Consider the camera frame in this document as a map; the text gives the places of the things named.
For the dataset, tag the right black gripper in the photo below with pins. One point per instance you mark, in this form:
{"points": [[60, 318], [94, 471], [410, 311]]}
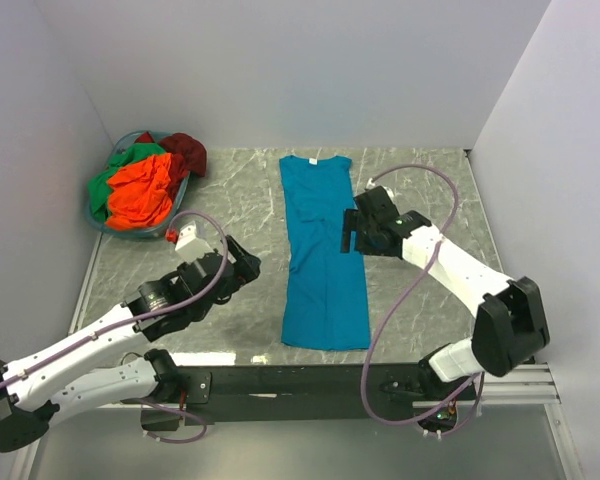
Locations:
{"points": [[352, 230]]}

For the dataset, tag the black base beam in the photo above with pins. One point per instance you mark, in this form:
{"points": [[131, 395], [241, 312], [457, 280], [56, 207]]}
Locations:
{"points": [[299, 392]]}

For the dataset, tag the dark red t shirt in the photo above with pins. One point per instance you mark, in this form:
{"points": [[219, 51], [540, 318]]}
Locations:
{"points": [[193, 152]]}

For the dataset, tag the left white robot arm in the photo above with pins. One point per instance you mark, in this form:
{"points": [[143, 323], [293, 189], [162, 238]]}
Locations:
{"points": [[42, 390]]}

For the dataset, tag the orange t shirt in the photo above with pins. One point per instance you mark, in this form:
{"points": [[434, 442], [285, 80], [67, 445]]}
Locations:
{"points": [[143, 192]]}

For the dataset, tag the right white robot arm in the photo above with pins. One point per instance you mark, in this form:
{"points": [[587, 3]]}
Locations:
{"points": [[510, 323]]}

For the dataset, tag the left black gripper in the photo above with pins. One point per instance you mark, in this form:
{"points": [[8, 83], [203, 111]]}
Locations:
{"points": [[241, 267]]}

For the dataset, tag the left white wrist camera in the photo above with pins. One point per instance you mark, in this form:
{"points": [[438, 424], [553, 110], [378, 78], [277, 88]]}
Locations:
{"points": [[190, 242]]}

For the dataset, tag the green t shirt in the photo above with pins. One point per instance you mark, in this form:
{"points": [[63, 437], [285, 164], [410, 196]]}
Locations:
{"points": [[98, 188]]}

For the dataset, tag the teal laundry basket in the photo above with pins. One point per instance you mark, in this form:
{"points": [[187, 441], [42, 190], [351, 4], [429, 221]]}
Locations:
{"points": [[146, 233]]}

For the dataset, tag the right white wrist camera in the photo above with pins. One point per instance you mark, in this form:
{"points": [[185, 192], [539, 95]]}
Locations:
{"points": [[372, 185]]}

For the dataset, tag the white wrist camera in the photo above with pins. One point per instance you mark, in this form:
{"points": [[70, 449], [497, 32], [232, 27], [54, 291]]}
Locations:
{"points": [[372, 185], [190, 242]]}

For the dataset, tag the blue t shirt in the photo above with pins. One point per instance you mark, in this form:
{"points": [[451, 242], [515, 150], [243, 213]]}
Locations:
{"points": [[326, 303]]}

